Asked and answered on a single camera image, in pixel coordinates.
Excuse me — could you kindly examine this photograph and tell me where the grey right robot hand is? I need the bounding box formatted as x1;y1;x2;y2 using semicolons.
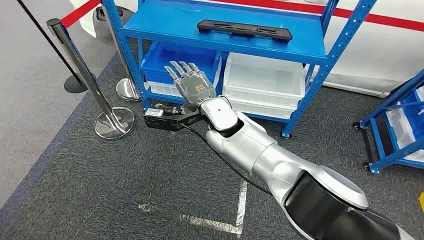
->
162;60;219;116

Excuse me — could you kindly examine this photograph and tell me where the black plastic frame part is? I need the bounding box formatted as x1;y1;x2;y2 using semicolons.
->
196;19;294;43

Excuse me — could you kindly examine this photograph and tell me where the blue metal shelf rack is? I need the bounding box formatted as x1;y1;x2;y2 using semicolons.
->
100;0;379;139

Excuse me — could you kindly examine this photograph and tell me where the blue plastic storage bin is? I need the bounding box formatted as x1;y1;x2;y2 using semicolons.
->
140;41;222;88
399;88;424;142

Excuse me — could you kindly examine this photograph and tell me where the silver floor tape mark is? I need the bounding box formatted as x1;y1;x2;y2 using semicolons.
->
138;180;249;235

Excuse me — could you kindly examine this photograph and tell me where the white car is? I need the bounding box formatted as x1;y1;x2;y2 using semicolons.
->
69;0;424;99

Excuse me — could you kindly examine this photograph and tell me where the blue wheeled rack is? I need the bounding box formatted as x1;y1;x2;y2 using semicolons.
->
352;69;424;175

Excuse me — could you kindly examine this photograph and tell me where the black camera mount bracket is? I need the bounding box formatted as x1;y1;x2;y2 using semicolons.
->
143;110;204;133

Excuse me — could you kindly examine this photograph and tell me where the chrome stanchion post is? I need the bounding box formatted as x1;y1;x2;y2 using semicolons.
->
46;18;136;141
100;4;143;102

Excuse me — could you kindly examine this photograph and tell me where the thin black stanchion post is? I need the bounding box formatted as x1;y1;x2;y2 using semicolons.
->
16;0;89;95

